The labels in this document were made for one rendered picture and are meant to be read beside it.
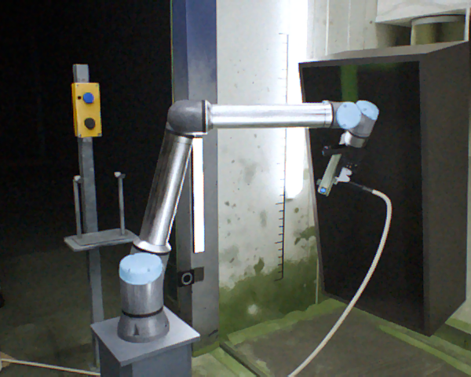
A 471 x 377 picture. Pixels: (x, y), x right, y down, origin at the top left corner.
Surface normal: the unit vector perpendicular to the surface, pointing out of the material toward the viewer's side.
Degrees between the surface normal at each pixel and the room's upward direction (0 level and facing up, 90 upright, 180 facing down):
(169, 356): 90
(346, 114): 90
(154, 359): 90
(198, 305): 90
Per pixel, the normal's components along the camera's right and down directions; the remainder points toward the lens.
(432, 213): 0.65, 0.16
